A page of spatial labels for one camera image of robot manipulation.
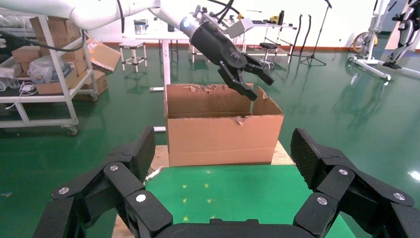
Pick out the small white stool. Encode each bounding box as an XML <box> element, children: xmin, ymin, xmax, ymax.
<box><xmin>118</xmin><ymin>40</ymin><xmax>148</xmax><ymax>73</ymax></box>

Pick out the clear plastic bag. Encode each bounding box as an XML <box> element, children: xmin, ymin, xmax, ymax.
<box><xmin>28</xmin><ymin>55</ymin><xmax>68</xmax><ymax>84</ymax></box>

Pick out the black wheeled stool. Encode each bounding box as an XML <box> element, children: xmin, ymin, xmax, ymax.
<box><xmin>259</xmin><ymin>43</ymin><xmax>279</xmax><ymax>71</ymax></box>

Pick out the flat wide cardboard box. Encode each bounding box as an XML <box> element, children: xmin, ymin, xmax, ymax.
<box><xmin>34</xmin><ymin>67</ymin><xmax>78</xmax><ymax>95</ymax></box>

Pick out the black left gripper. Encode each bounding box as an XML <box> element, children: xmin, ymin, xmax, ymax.
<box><xmin>189</xmin><ymin>21</ymin><xmax>275</xmax><ymax>102</ymax></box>

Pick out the white frame table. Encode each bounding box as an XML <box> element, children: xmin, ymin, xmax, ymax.
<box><xmin>243</xmin><ymin>19</ymin><xmax>298</xmax><ymax>64</ymax></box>

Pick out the silver metal clamp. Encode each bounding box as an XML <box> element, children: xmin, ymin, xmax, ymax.
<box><xmin>146</xmin><ymin>166</ymin><xmax>164</xmax><ymax>182</ymax></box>

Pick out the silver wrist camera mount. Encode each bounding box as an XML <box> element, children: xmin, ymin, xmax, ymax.
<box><xmin>193</xmin><ymin>4</ymin><xmax>254</xmax><ymax>39</ymax></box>

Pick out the black and white legged machine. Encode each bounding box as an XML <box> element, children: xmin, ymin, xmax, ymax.
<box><xmin>382</xmin><ymin>0</ymin><xmax>420</xmax><ymax>79</ymax></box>

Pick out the white coiled cable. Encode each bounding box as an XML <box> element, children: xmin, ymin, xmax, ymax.
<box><xmin>4</xmin><ymin>81</ymin><xmax>37</xmax><ymax>111</ymax></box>

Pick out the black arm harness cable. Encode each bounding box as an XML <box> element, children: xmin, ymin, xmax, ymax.
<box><xmin>0</xmin><ymin>0</ymin><xmax>126</xmax><ymax>54</ymax></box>

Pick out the black cable with yellow tag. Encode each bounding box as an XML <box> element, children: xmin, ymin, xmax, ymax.
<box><xmin>226</xmin><ymin>0</ymin><xmax>246</xmax><ymax>21</ymax></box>

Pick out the white equipment stand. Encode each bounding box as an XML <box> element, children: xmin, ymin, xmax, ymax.
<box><xmin>347</xmin><ymin>0</ymin><xmax>393</xmax><ymax>81</ymax></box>

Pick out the white pedestal desk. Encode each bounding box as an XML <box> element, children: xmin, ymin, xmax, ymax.
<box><xmin>122</xmin><ymin>30</ymin><xmax>192</xmax><ymax>93</ymax></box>

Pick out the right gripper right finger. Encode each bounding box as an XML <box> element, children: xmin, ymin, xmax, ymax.
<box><xmin>290</xmin><ymin>127</ymin><xmax>420</xmax><ymax>238</ymax></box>

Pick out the black looped cable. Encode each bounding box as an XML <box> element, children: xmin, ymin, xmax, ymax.
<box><xmin>206</xmin><ymin>0</ymin><xmax>236</xmax><ymax>24</ymax></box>

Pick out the narrow upright cardboard box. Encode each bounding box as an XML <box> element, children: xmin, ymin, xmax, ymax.
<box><xmin>70</xmin><ymin>49</ymin><xmax>88</xmax><ymax>76</ymax></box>

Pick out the printed cardboard box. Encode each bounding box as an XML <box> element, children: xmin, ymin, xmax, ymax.
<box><xmin>73</xmin><ymin>69</ymin><xmax>109</xmax><ymax>101</ymax></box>

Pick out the green table cloth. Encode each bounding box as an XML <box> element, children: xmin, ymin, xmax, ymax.
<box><xmin>144</xmin><ymin>164</ymin><xmax>357</xmax><ymax>238</ymax></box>

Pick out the black tripod stand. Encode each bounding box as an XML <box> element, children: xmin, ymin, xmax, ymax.
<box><xmin>299</xmin><ymin>0</ymin><xmax>333</xmax><ymax>67</ymax></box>

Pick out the large open cardboard carton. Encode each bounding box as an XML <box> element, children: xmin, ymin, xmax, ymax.
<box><xmin>164</xmin><ymin>82</ymin><xmax>285</xmax><ymax>168</ymax></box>

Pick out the large cardboard box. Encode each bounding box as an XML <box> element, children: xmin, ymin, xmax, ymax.
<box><xmin>29</xmin><ymin>16</ymin><xmax>82</xmax><ymax>48</ymax></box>

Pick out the metal pot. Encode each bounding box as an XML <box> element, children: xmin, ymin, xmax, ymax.
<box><xmin>134</xmin><ymin>19</ymin><xmax>149</xmax><ymax>36</ymax></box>

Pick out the white wheeled shelf cart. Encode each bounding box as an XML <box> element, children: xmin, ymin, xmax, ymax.
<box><xmin>0</xmin><ymin>14</ymin><xmax>99</xmax><ymax>136</ymax></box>

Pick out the flattened cardboard sheet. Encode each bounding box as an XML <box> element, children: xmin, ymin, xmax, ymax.
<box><xmin>86</xmin><ymin>39</ymin><xmax>121</xmax><ymax>72</ymax></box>

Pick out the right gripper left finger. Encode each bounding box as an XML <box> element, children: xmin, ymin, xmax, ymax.
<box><xmin>32</xmin><ymin>125</ymin><xmax>174</xmax><ymax>238</ymax></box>

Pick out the small cardboard box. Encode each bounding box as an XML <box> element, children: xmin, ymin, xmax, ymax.
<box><xmin>11</xmin><ymin>46</ymin><xmax>42</xmax><ymax>63</ymax></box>

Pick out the curved black pole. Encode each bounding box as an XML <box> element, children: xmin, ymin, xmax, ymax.
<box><xmin>291</xmin><ymin>13</ymin><xmax>303</xmax><ymax>55</ymax></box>
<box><xmin>300</xmin><ymin>14</ymin><xmax>313</xmax><ymax>57</ymax></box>

